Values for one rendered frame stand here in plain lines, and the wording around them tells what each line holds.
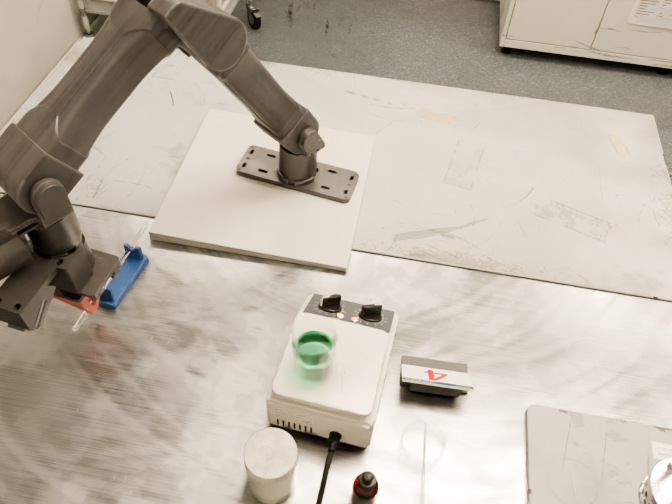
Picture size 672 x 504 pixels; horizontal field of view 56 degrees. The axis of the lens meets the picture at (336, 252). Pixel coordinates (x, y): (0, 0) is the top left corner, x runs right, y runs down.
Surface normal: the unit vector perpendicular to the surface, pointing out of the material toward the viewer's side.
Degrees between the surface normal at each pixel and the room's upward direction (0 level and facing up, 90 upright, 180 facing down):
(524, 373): 0
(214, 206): 2
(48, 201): 92
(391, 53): 0
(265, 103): 94
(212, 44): 92
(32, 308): 90
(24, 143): 32
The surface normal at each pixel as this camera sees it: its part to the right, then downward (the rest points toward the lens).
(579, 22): -0.18, 0.74
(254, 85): 0.69, 0.61
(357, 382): 0.04, -0.65
